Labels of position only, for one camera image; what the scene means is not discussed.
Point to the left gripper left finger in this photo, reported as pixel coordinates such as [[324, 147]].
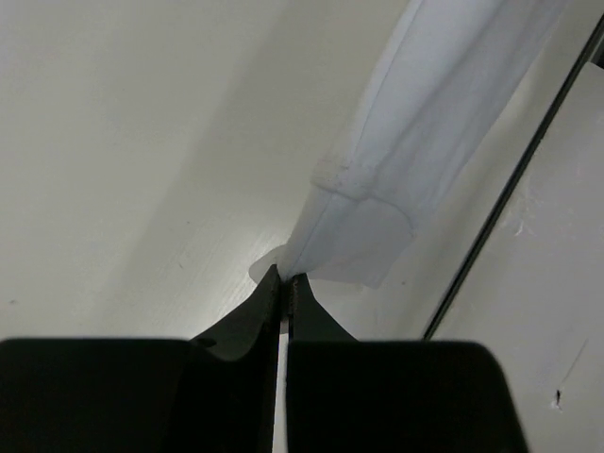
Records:
[[213, 393]]

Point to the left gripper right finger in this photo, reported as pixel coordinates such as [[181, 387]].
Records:
[[347, 395]]

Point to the white skirt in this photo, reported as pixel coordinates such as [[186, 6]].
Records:
[[444, 77]]

